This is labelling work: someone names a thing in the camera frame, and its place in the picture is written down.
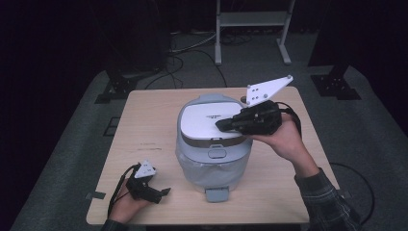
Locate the grey table edge bracket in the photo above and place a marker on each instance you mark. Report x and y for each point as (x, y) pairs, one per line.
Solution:
(95, 195)

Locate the black floor socket box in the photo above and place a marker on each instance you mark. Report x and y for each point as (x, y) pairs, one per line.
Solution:
(112, 126)

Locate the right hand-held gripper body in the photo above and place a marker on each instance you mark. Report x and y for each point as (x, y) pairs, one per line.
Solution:
(261, 120)

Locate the white plastic bin liner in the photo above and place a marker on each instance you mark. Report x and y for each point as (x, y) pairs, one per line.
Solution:
(211, 175)

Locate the person's left hand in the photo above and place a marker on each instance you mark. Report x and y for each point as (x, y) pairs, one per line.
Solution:
(123, 207)

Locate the person's right hand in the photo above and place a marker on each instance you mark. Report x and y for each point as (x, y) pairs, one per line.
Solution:
(287, 141)

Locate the black stand base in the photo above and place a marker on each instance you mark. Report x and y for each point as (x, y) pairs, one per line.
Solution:
(335, 86)
(117, 89)

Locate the white grey rice cooker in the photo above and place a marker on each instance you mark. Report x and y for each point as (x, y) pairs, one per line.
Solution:
(205, 122)

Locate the white metal stand frame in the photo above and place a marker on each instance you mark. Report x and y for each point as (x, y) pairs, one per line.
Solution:
(253, 18)

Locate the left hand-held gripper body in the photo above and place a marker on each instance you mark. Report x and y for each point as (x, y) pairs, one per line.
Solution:
(141, 187)

